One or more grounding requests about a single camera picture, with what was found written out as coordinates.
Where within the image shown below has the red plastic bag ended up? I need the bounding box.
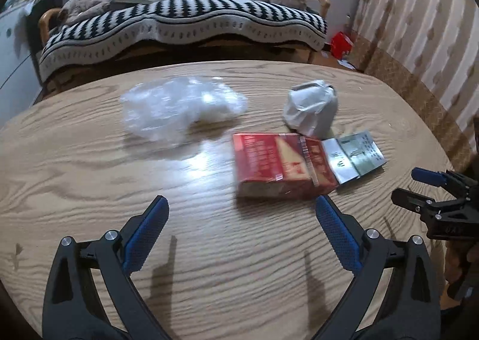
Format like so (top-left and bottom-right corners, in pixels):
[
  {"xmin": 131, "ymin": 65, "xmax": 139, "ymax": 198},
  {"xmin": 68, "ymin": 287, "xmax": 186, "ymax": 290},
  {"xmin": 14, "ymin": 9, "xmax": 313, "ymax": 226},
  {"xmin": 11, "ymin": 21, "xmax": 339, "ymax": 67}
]
[{"xmin": 331, "ymin": 31, "xmax": 353, "ymax": 60}]

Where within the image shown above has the beige patterned curtain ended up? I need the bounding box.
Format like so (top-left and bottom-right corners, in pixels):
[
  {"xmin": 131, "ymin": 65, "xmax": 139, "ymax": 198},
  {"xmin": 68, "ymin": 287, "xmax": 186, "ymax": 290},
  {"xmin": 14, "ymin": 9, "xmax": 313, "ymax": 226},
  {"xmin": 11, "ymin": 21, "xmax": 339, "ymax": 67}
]
[{"xmin": 351, "ymin": 0, "xmax": 479, "ymax": 176}]

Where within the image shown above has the white plastic bag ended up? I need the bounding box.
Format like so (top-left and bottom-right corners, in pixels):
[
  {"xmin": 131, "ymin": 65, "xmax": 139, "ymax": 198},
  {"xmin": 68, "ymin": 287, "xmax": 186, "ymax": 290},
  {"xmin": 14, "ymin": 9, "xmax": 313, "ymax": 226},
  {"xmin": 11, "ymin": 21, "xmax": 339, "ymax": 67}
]
[{"xmin": 282, "ymin": 80, "xmax": 334, "ymax": 137}]

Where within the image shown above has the red cigarette pack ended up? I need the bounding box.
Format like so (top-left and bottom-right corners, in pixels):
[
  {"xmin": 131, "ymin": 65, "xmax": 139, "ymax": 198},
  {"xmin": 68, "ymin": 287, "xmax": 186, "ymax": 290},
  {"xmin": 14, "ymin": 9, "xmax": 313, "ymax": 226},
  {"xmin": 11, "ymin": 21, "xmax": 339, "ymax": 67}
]
[{"xmin": 232, "ymin": 132, "xmax": 340, "ymax": 201}]

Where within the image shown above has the clear plastic bag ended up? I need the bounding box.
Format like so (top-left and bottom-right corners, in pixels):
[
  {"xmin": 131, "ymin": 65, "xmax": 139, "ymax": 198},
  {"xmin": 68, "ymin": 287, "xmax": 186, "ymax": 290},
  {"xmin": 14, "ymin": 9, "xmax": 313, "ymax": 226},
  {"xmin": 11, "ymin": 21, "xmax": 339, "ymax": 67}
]
[{"xmin": 120, "ymin": 76, "xmax": 248, "ymax": 146}]

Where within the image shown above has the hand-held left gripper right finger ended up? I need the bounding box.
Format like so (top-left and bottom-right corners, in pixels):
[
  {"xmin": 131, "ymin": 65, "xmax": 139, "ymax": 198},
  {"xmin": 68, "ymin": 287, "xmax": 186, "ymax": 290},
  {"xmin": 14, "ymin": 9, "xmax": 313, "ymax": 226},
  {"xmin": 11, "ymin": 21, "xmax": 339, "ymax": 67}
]
[{"xmin": 315, "ymin": 195, "xmax": 442, "ymax": 340}]

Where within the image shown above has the white cabinet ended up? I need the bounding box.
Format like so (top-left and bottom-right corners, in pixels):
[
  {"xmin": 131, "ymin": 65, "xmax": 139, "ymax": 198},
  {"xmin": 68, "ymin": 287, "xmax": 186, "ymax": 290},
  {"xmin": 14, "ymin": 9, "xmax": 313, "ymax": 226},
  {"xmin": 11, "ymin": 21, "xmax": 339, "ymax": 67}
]
[{"xmin": 0, "ymin": 5, "xmax": 39, "ymax": 103}]

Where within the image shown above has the wooden sofa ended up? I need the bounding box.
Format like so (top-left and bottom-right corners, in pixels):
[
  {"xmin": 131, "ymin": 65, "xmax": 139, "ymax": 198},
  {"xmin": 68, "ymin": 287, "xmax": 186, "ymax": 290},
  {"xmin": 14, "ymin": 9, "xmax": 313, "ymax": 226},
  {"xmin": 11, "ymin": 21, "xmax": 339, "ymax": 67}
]
[{"xmin": 37, "ymin": 0, "xmax": 331, "ymax": 95}]

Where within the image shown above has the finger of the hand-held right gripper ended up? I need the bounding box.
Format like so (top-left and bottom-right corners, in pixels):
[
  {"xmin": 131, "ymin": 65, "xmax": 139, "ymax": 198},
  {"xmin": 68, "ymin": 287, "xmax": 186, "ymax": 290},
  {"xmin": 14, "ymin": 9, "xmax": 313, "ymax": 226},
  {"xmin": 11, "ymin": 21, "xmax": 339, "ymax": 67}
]
[
  {"xmin": 411, "ymin": 167, "xmax": 455, "ymax": 187},
  {"xmin": 391, "ymin": 187, "xmax": 450, "ymax": 221}
]

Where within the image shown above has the silver green cigarette pack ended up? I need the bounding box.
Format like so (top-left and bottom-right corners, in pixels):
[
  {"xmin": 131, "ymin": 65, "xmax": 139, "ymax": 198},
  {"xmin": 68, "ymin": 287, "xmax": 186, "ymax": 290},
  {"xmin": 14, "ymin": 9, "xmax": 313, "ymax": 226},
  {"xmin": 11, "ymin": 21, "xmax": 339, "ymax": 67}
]
[{"xmin": 322, "ymin": 130, "xmax": 387, "ymax": 185}]

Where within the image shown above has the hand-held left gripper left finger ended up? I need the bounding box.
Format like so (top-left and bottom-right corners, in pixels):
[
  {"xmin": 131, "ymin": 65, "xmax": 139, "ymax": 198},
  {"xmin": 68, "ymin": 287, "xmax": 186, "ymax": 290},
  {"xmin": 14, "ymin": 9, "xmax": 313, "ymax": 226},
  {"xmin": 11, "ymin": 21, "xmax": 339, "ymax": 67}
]
[{"xmin": 42, "ymin": 195, "xmax": 176, "ymax": 340}]

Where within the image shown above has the black white patterned sofa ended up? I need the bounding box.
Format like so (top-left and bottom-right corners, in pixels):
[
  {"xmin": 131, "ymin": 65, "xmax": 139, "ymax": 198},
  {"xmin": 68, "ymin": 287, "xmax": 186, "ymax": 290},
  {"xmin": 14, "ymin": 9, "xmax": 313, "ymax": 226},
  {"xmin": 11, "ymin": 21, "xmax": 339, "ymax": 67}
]
[{"xmin": 39, "ymin": 0, "xmax": 328, "ymax": 82}]

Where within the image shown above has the flat grey box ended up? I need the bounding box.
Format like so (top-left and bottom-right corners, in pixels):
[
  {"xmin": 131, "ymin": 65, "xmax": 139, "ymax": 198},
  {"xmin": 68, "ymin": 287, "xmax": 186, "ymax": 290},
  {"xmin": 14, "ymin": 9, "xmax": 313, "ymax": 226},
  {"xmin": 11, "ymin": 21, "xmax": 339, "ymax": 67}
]
[{"xmin": 110, "ymin": 0, "xmax": 166, "ymax": 8}]

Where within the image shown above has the fuzzy grey pink cloth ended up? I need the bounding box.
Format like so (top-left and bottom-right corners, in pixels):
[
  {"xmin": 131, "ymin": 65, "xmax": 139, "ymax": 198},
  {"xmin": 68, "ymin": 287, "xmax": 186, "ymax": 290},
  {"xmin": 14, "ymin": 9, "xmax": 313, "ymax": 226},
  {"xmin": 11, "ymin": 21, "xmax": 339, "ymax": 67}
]
[{"xmin": 60, "ymin": 0, "xmax": 113, "ymax": 23}]

